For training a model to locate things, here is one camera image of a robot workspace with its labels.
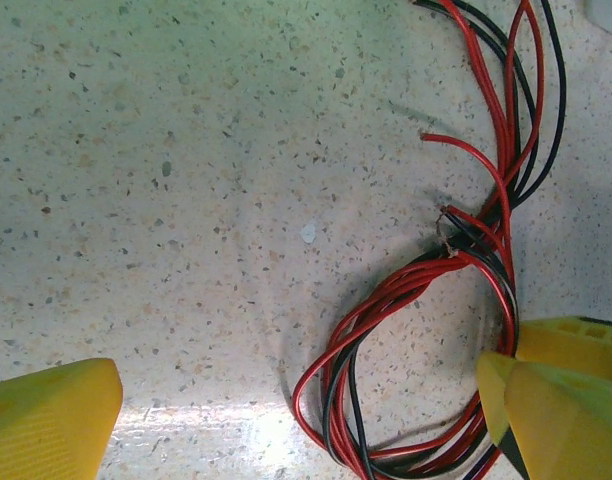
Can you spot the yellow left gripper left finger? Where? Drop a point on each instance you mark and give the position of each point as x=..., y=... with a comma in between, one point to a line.
x=46, y=425

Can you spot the white plastic basket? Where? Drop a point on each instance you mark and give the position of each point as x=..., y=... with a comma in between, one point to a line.
x=611, y=12

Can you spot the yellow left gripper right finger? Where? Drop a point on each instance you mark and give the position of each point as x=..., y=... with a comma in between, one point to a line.
x=571, y=400

